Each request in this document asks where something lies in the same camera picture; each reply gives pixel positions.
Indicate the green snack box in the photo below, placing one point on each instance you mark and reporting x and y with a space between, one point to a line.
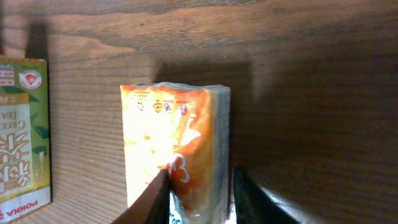
25 137

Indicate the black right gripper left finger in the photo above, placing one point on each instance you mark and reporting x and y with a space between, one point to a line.
153 205

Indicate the small orange candy box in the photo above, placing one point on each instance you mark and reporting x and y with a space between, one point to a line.
183 129

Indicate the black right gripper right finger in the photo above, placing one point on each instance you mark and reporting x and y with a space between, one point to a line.
253 206

